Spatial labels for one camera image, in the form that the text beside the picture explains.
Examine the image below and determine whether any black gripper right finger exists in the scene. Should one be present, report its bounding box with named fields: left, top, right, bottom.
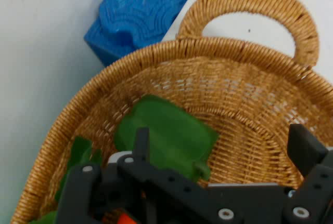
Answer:
left=283, top=123, right=333, bottom=224

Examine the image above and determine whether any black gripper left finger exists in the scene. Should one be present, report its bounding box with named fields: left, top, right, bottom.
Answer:
left=56, top=127, right=208, bottom=224

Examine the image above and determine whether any green bell pepper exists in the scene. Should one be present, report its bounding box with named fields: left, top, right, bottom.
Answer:
left=113, top=94, right=220, bottom=183

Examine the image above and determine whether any green leafy vegetable toy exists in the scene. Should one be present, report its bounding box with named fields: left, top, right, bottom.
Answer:
left=28, top=136, right=104, bottom=224

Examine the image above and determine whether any orange-red vegetable toy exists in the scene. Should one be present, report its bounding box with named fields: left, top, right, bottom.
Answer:
left=101, top=208, right=137, bottom=224

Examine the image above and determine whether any dark blue foam block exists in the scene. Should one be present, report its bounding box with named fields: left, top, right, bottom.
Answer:
left=83, top=0, right=204, bottom=68

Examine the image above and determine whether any woven wicker basket with handle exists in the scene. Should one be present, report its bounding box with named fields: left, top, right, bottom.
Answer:
left=10, top=0, right=333, bottom=224

